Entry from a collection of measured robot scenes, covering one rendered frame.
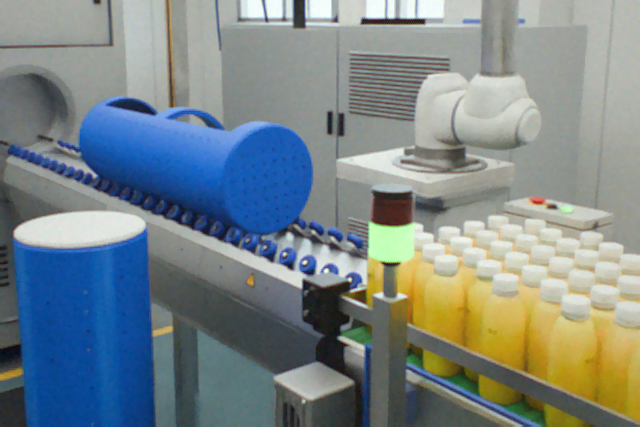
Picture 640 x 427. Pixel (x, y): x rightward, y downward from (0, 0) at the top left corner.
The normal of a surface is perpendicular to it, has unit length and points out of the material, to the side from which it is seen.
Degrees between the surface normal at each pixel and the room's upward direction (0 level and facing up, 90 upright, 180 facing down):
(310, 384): 0
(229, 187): 90
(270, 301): 71
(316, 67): 90
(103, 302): 90
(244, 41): 90
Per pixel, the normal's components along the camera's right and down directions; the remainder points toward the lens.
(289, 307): -0.74, -0.20
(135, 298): 0.89, 0.10
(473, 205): 0.64, 0.16
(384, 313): -0.79, 0.13
